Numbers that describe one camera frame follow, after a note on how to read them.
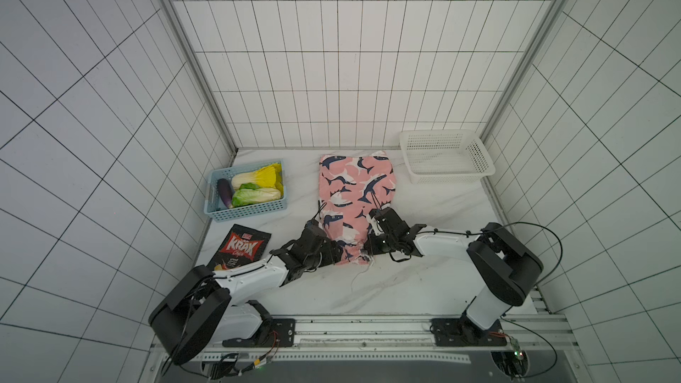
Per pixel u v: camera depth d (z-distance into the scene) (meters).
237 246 0.90
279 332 0.73
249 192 0.95
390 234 0.73
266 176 0.98
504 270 0.45
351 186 1.07
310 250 0.67
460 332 0.65
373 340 0.73
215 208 0.97
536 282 0.47
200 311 0.42
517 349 0.69
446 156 1.17
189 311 0.46
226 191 1.00
